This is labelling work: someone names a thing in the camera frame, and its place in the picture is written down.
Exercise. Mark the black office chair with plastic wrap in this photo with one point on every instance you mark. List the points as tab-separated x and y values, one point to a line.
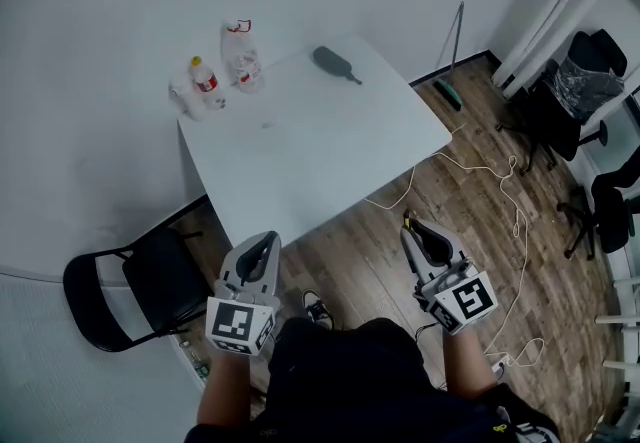
560	126

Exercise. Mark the broom with green head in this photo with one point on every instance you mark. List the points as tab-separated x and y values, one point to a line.
447	93

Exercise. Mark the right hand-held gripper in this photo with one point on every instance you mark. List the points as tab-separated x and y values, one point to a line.
465	301

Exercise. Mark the white rack frame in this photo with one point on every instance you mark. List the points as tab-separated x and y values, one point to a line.
631	321

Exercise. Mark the person's left shoe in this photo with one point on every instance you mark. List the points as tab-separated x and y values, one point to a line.
317	308

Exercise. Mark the small bottle with red label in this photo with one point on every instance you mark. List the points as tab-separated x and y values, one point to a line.
206	83

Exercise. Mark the small white bottle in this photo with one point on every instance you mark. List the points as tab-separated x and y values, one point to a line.
186	98

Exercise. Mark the person's black clothing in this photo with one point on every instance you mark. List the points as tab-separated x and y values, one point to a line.
350	381

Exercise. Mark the white power strip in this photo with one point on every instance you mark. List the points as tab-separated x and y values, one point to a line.
501	367

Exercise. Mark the person's left forearm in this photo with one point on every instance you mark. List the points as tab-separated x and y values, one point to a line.
225	391

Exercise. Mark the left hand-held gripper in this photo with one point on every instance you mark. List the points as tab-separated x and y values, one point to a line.
235	323

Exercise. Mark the white wall pipes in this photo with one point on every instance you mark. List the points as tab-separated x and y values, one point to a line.
555	16

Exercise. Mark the large clear water jug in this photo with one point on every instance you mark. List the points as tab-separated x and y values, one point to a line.
243	61

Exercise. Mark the white table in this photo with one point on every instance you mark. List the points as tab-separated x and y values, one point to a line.
310	146

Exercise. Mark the black folding chair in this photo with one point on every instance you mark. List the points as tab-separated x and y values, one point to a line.
160	276

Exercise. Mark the person's right forearm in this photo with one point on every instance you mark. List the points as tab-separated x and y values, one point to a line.
467	366

